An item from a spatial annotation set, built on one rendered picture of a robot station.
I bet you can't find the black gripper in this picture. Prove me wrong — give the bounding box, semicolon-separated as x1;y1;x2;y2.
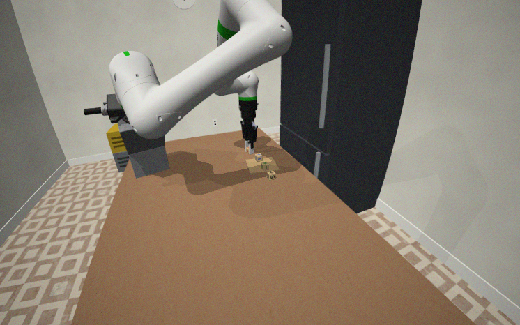
240;111;258;155

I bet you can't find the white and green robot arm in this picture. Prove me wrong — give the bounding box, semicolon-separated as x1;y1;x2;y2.
84;0;293;139

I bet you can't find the beige flat mat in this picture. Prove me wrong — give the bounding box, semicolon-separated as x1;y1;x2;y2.
245;157;280;174

